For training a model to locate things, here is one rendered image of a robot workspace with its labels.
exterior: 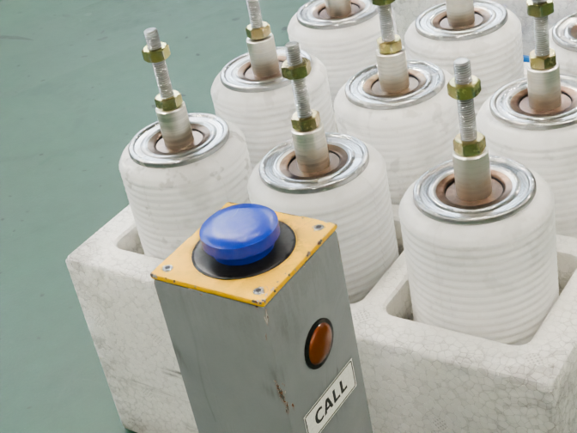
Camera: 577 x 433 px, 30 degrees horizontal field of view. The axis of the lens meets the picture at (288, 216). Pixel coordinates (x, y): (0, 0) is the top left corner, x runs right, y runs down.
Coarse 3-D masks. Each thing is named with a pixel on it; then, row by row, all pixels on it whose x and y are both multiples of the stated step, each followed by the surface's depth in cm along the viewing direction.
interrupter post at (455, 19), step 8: (448, 0) 87; (456, 0) 87; (464, 0) 87; (472, 0) 87; (448, 8) 88; (456, 8) 87; (464, 8) 87; (472, 8) 88; (448, 16) 88; (456, 16) 87; (464, 16) 87; (472, 16) 88; (448, 24) 89; (456, 24) 88; (464, 24) 88
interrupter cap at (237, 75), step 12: (276, 48) 90; (240, 60) 89; (228, 72) 88; (240, 72) 87; (252, 72) 87; (228, 84) 85; (240, 84) 85; (252, 84) 85; (264, 84) 84; (276, 84) 84; (288, 84) 84
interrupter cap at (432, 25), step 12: (480, 0) 91; (432, 12) 91; (444, 12) 90; (480, 12) 89; (492, 12) 88; (504, 12) 88; (420, 24) 89; (432, 24) 89; (444, 24) 89; (480, 24) 87; (492, 24) 86; (504, 24) 87; (432, 36) 87; (444, 36) 86; (456, 36) 86; (468, 36) 85; (480, 36) 86
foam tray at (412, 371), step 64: (128, 256) 81; (576, 256) 72; (128, 320) 82; (384, 320) 69; (576, 320) 66; (128, 384) 87; (384, 384) 70; (448, 384) 66; (512, 384) 63; (576, 384) 65
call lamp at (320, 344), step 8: (320, 328) 55; (328, 328) 55; (312, 336) 54; (320, 336) 55; (328, 336) 55; (312, 344) 54; (320, 344) 55; (328, 344) 56; (312, 352) 55; (320, 352) 55; (328, 352) 56; (312, 360) 55; (320, 360) 55
